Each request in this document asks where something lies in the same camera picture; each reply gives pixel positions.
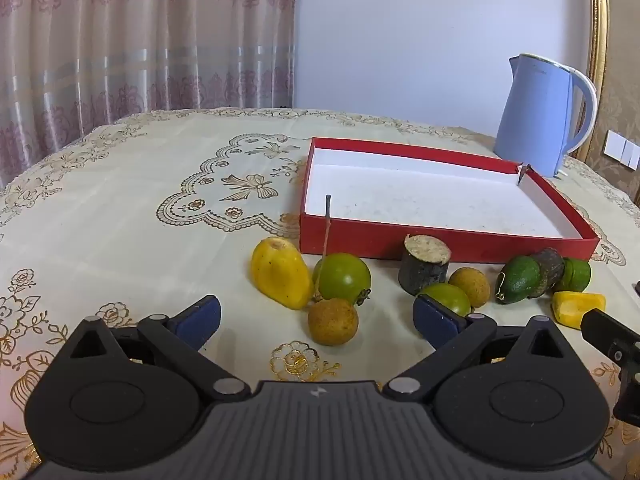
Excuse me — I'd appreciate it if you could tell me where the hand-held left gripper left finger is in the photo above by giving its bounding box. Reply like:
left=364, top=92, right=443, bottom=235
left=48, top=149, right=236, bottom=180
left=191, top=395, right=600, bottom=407
left=67, top=296, right=251, bottom=403

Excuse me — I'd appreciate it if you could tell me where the large dark sugarcane stump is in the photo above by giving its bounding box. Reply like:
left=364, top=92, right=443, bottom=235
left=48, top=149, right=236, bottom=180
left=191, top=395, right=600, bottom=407
left=398, top=234, right=451, bottom=297

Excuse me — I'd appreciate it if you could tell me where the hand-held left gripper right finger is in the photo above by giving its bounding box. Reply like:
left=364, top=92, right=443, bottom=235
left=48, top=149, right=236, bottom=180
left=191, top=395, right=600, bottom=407
left=382, top=295, right=573, bottom=403

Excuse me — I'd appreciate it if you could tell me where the gold framed panel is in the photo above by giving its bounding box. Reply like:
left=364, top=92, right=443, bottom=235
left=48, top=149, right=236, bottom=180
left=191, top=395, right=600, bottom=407
left=572, top=0, right=640, bottom=181

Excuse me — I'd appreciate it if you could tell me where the small whole green lime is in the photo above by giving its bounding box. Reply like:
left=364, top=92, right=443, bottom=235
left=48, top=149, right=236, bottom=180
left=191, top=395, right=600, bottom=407
left=496, top=255, right=542, bottom=305

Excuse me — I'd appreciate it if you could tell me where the round green fruit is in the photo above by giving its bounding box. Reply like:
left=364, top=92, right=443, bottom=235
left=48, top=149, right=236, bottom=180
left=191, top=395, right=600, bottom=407
left=416, top=282, right=472, bottom=318
left=313, top=253, right=373, bottom=307

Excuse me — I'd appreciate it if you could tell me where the cut green fruit piece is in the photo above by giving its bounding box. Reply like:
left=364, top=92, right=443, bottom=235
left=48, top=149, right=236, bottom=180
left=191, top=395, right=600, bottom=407
left=552, top=257, right=592, bottom=293

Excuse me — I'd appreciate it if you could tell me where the large yellow fruit piece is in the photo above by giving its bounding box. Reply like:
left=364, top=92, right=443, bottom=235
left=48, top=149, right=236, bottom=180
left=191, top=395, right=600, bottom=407
left=250, top=236, right=315, bottom=310

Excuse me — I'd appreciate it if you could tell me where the cream floral tablecloth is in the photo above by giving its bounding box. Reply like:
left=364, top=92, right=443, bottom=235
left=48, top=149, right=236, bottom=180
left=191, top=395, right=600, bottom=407
left=0, top=107, right=640, bottom=480

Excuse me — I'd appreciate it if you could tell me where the white wall switch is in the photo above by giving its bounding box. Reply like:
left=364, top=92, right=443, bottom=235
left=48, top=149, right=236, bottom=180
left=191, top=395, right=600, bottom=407
left=602, top=129, right=640, bottom=171

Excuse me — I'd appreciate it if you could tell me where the brown longan with twig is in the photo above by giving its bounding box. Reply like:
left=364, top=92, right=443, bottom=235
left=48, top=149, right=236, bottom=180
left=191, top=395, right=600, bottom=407
left=307, top=194, right=360, bottom=347

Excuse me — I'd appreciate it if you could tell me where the small dark sugarcane piece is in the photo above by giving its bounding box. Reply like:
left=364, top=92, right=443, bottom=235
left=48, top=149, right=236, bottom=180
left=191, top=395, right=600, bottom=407
left=529, top=247, right=567, bottom=298

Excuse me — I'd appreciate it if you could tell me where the pink patterned curtain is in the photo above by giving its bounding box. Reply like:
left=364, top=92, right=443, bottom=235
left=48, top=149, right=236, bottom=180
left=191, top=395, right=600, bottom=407
left=0, top=0, right=300, bottom=188

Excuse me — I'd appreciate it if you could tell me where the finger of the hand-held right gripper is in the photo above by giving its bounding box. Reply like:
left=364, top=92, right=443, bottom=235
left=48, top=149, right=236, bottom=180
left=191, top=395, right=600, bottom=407
left=581, top=308, right=640, bottom=423

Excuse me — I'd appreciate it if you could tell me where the blue electric kettle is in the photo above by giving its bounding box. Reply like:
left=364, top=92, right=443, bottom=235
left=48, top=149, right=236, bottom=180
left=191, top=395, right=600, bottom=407
left=494, top=53, right=598, bottom=179

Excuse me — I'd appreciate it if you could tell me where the red cardboard box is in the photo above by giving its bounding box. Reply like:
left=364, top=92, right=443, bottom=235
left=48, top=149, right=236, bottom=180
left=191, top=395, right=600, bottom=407
left=299, top=136, right=601, bottom=265

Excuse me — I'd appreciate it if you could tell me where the small yellow fruit piece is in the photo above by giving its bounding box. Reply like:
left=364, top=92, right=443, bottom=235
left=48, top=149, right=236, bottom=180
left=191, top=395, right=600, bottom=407
left=551, top=291, right=607, bottom=330

